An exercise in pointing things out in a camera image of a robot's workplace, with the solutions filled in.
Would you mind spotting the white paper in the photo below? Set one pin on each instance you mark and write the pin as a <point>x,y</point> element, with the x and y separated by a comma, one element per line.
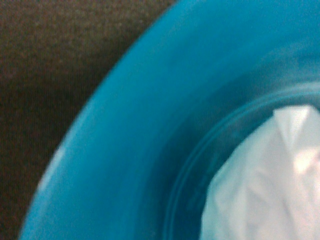
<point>269,188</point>

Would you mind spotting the blue plastic bowl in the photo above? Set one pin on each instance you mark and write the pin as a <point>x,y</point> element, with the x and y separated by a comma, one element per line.
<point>137,161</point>

